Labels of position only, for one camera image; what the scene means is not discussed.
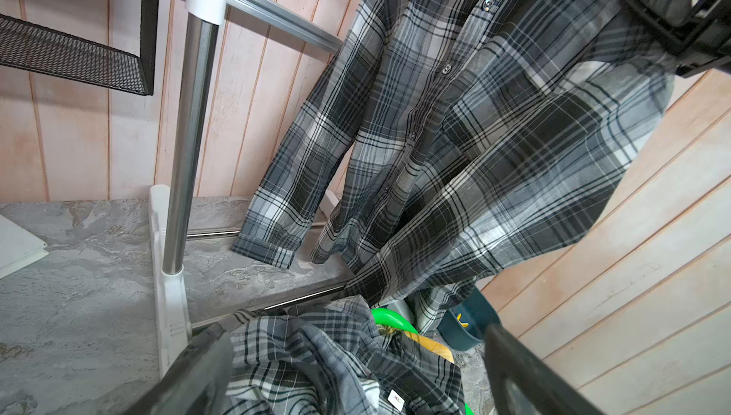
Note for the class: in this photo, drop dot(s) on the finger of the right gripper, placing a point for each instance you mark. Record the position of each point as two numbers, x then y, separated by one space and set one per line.
696 32

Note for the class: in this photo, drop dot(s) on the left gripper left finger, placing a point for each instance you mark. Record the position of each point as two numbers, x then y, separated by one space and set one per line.
197 381

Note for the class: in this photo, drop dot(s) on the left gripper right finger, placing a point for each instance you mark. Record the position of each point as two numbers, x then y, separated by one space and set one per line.
521 383

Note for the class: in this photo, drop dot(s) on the yellow plaid shirt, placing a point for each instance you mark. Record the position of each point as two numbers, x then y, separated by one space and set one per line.
429 344

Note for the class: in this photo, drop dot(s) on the grey plaid shirt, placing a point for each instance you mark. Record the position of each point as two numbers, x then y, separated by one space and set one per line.
478 134
331 358

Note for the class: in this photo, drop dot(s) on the dark teal tray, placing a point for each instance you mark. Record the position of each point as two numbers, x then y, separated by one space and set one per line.
463 327

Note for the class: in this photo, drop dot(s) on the green plastic basket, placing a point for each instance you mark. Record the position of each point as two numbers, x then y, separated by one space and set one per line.
389 318

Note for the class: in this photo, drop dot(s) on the black mesh shelf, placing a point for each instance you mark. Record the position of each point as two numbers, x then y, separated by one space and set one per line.
32 47

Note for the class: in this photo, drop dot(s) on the metal clothes rack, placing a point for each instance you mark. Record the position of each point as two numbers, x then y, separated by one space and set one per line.
169 206

